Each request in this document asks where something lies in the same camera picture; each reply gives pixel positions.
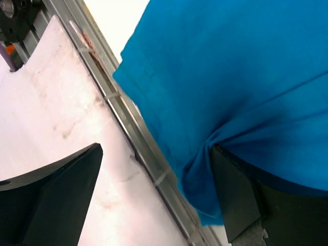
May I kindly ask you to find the blue t shirt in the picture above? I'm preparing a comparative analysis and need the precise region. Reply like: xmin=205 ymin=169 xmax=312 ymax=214
xmin=113 ymin=1 xmax=327 ymax=226

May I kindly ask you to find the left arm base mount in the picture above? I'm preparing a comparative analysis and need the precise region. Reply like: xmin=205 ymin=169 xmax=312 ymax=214
xmin=1 ymin=1 xmax=51 ymax=72

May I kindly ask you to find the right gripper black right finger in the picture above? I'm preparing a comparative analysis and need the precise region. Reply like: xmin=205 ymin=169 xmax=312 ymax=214
xmin=211 ymin=145 xmax=327 ymax=246

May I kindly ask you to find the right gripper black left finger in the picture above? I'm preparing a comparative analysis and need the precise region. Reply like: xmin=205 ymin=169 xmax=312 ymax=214
xmin=1 ymin=143 xmax=103 ymax=246

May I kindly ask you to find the aluminium table edge rail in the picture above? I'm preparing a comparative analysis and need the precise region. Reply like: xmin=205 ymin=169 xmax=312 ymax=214
xmin=44 ymin=1 xmax=222 ymax=245

